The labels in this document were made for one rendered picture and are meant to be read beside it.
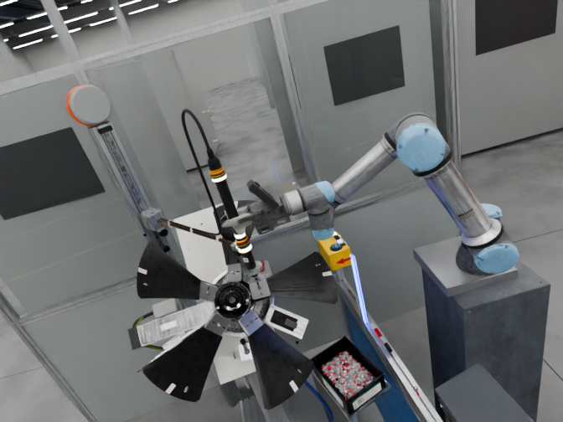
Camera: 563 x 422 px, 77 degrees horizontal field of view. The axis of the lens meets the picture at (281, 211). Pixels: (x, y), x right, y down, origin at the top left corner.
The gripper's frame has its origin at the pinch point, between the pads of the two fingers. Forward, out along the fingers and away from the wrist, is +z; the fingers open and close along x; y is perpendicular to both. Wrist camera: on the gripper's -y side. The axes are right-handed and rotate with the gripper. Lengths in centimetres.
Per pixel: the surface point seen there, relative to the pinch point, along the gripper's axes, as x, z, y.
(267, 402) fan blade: -26, 5, 51
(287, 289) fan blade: -4.4, -12.1, 30.2
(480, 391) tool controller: -62, -39, 23
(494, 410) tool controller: -66, -38, 23
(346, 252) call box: 21, -42, 42
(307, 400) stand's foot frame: 34, -6, 140
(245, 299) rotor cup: -6.1, 2.1, 26.9
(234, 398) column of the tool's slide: 56, 37, 143
